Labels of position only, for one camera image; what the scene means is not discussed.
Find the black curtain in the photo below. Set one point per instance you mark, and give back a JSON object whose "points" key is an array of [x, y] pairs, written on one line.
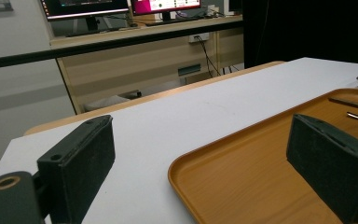
{"points": [[307, 28]]}

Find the white power outlet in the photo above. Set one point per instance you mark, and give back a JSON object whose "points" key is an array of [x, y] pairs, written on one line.
{"points": [[199, 37]]}

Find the monitor with pink screen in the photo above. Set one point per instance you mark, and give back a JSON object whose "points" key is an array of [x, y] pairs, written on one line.
{"points": [[164, 5]]}

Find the light wooden desk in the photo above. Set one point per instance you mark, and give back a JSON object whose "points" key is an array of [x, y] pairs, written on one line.
{"points": [[130, 74]]}

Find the brown wooden tray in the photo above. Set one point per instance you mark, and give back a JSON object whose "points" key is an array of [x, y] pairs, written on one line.
{"points": [[245, 186]]}

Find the black frame bar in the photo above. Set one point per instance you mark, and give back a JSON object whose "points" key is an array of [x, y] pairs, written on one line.
{"points": [[105, 46]]}

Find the monitor with dark screen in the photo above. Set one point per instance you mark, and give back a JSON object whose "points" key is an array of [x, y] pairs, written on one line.
{"points": [[84, 7]]}

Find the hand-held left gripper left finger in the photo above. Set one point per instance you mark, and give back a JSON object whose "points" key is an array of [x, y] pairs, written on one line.
{"points": [[77, 168]]}

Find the light wooden table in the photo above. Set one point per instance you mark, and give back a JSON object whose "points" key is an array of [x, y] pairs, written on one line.
{"points": [[136, 101]]}

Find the dark wooden chopstick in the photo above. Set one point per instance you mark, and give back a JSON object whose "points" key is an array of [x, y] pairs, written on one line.
{"points": [[351, 104]]}

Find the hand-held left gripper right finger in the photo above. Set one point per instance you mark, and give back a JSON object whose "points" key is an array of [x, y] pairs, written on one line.
{"points": [[335, 168]]}

